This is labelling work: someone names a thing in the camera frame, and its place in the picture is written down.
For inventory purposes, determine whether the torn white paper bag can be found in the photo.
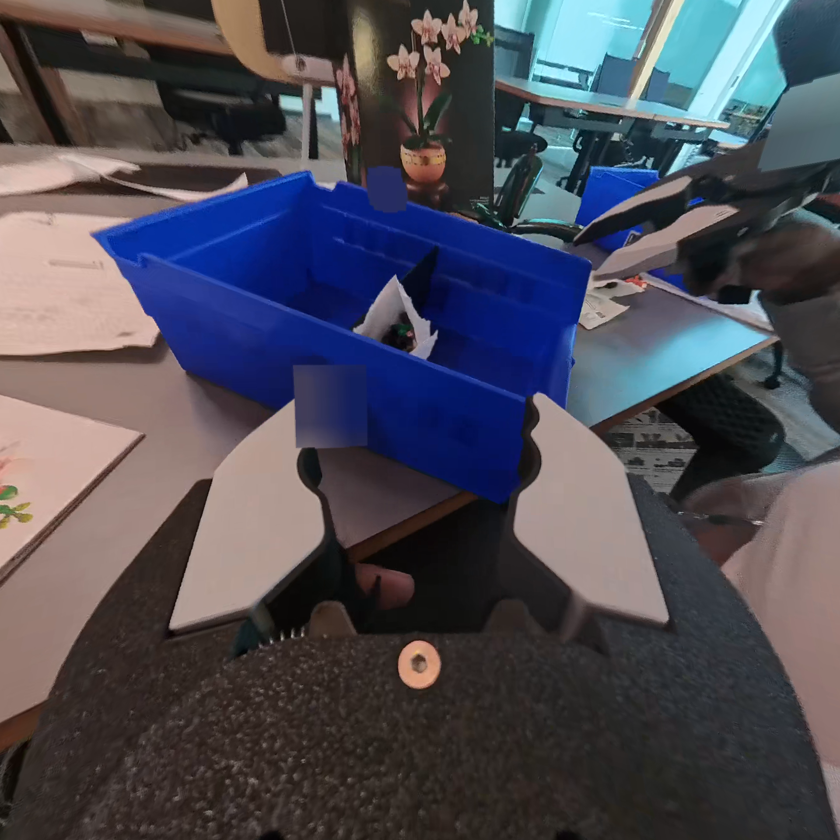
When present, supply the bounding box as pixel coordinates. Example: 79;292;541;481
354;274;439;362

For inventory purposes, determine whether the person's right forearm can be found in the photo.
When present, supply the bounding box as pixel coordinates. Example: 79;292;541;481
764;282;840;460

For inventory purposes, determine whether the crumpled white paper bag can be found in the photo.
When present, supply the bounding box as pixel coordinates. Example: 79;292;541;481
0;210;161;357

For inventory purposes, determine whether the blue bin with black divider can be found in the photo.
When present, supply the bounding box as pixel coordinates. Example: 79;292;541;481
92;169;595;505

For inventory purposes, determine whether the flat white paper bag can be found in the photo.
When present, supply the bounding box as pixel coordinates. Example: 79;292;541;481
0;150;250;202

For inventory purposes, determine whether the grey desk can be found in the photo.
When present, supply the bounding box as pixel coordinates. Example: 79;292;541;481
0;141;778;749

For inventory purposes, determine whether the person's right hand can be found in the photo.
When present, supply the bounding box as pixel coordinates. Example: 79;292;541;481
753;209;840;307

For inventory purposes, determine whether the orchid instruction booklet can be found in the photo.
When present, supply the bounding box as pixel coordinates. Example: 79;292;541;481
0;394;147;585

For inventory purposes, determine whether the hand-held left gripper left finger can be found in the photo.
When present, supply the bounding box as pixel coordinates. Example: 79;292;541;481
168;400;361;634

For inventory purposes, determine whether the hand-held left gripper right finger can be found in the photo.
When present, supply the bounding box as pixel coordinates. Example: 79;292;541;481
502;392;672;643

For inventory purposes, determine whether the person's grey hoodie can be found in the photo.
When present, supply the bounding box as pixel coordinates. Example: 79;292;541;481
722;459;840;791

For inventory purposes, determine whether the wood-edged office desk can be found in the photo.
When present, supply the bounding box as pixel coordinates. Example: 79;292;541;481
495;74;731;198
0;0;234;148

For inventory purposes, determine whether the beige chair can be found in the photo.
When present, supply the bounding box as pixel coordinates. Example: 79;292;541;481
210;0;342;161

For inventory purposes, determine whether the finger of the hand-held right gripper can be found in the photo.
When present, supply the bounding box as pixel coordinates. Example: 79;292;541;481
592;203;744;280
573;174;708;248

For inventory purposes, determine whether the dark orchid toy box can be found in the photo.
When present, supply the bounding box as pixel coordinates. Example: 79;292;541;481
333;0;496;214

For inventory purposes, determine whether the person's left hand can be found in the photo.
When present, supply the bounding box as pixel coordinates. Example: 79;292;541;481
354;562;416;609

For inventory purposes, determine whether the blue bin with two dividers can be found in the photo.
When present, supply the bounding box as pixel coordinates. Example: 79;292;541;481
576;166;706;253

